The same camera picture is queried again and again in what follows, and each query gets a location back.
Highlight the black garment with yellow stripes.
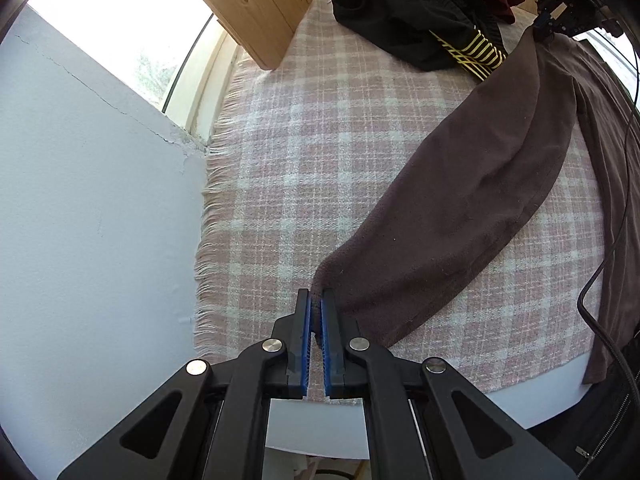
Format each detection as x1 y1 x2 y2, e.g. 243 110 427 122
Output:
331 0 510 82

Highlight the wooden plank headboard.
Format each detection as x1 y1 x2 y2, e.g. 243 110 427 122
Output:
166 0 321 72

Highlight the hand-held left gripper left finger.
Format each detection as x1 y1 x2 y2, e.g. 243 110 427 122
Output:
56 288 313 480

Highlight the black cable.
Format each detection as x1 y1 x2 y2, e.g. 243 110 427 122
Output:
576 30 640 392

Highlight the white side window frame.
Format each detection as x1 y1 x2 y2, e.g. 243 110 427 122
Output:
161 10 242 147

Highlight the person's black jacket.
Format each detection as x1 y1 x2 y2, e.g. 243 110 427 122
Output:
525 330 640 480

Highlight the white mattress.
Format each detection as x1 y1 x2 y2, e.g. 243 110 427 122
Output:
264 350 597 462

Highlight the brown fleece sweater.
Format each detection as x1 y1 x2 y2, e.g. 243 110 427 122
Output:
310 25 640 386

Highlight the pink plaid blanket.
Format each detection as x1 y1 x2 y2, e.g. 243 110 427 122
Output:
191 0 610 397

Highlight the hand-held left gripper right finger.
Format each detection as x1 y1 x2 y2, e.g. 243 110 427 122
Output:
320 287 580 480

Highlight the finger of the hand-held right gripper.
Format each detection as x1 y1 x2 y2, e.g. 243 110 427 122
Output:
532 0 569 44
554 4 599 37

